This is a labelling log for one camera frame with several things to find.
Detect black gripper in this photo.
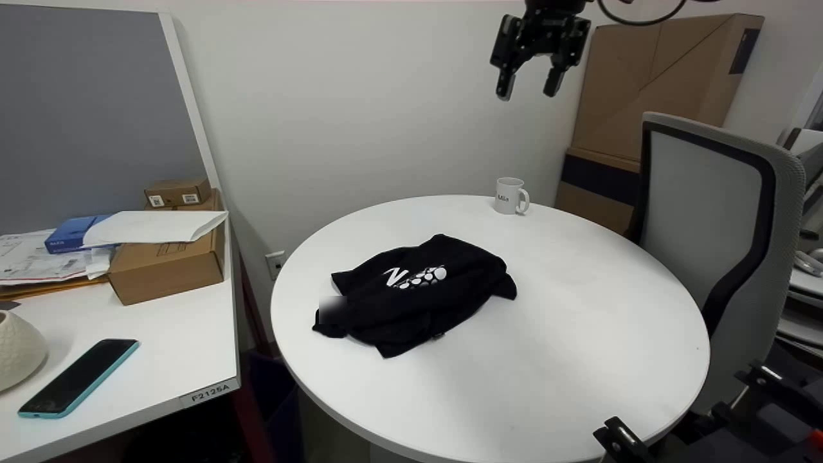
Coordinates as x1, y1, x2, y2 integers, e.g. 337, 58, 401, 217
488, 7, 594, 103

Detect black t-shirt white logo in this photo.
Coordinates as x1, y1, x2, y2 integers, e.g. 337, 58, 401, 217
311, 231, 520, 361

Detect white mug dark print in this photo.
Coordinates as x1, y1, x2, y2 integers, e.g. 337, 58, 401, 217
492, 176, 536, 220

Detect large brown cardboard box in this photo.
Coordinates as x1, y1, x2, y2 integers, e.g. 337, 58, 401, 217
554, 11, 766, 236

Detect grey mesh office chair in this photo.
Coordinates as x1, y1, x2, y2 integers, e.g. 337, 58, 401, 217
635, 108, 811, 419

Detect grey plastic equipment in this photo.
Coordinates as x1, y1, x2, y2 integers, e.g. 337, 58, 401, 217
775, 91, 823, 356

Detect small cardboard box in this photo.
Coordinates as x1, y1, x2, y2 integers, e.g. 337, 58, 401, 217
141, 178, 216, 212

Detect flat cardboard box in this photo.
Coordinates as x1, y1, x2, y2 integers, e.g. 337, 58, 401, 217
105, 225, 229, 310

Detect grey desk partition panel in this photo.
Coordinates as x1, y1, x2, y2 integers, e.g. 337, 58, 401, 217
0, 2, 221, 240

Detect blue flat box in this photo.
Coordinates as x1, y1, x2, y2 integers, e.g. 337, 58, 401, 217
41, 214, 112, 258

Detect loose paper sheets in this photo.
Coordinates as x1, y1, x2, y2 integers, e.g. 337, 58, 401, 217
0, 226, 117, 290

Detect teal smartphone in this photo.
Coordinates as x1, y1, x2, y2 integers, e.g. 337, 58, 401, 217
15, 337, 141, 422

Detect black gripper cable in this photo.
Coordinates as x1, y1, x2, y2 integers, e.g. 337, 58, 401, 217
594, 0, 694, 29

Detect black metal floor frame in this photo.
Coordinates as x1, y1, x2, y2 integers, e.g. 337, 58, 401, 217
591, 362, 823, 463

